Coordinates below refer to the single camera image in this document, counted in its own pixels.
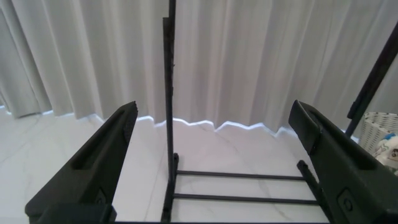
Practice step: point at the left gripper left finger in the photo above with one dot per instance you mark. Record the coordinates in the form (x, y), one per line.
(93, 174)

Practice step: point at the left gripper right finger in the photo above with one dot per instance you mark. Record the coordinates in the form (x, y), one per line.
(351, 180)

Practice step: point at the cream printed garment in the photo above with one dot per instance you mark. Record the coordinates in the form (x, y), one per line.
(390, 152)

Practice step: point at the white laundry basket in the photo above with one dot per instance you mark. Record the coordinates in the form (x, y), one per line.
(373, 124)

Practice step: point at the black clothes rack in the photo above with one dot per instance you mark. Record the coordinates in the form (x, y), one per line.
(168, 93)

